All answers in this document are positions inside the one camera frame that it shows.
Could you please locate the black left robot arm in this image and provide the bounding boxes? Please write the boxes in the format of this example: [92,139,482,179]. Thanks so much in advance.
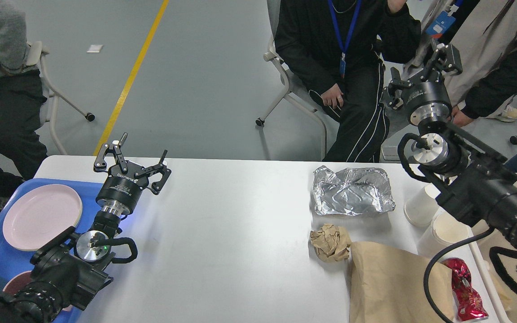
[0,133,171,323]

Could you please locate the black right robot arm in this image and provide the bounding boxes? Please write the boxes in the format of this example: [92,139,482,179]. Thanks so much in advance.
[383,39,517,323]

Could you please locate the white office chair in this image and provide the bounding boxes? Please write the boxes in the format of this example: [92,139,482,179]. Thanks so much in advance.
[255,0,328,158]

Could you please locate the person in black tracksuit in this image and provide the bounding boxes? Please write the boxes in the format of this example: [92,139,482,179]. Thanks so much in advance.
[274,0,421,163]

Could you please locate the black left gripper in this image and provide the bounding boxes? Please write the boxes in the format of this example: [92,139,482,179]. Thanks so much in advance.
[93,132,172,217]

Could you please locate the white paper cup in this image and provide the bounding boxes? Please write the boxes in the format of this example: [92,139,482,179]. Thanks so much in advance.
[416,209,469,258]
[403,183,440,227]

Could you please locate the brown paper bag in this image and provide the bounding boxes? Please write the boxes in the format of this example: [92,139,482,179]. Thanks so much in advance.
[349,241,442,323]

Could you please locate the blue plastic tray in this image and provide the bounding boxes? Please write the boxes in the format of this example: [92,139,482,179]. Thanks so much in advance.
[0,178,102,282]

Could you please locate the left white chair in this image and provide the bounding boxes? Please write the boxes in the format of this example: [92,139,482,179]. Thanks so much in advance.
[26,41,95,155]

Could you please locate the person in beige coat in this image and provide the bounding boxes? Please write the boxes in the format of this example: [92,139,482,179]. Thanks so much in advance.
[404,0,517,127]

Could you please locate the crumpled aluminium foil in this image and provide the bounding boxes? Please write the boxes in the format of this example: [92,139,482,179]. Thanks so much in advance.
[312,166,396,216]

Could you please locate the pink plate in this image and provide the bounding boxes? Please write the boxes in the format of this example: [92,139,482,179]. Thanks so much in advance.
[3,184,83,251]

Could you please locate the crumpled brown paper ball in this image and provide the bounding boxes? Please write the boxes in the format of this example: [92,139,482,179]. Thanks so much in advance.
[310,223,352,262]

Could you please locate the pink mug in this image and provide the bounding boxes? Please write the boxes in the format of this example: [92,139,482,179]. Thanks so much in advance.
[3,270,73,312]

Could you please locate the yellow plate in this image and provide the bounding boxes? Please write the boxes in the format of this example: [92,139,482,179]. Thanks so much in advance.
[14,211,81,251]

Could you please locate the white paper scrap on floor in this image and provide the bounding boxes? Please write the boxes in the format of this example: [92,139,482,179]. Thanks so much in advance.
[86,44,103,53]

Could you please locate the beige plastic bin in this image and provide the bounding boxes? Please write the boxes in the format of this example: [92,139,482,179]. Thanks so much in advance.
[467,173,517,323]

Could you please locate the person in grey sweater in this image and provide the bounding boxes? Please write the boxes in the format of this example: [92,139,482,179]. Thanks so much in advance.
[0,0,47,198]

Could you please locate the red snack wrapper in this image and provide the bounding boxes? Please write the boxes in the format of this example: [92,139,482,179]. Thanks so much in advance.
[442,258,490,323]

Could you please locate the standing person grey trousers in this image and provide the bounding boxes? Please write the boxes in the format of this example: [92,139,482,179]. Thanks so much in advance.
[486,105,517,123]

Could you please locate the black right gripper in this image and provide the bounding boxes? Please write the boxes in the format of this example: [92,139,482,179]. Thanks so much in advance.
[385,38,463,127]

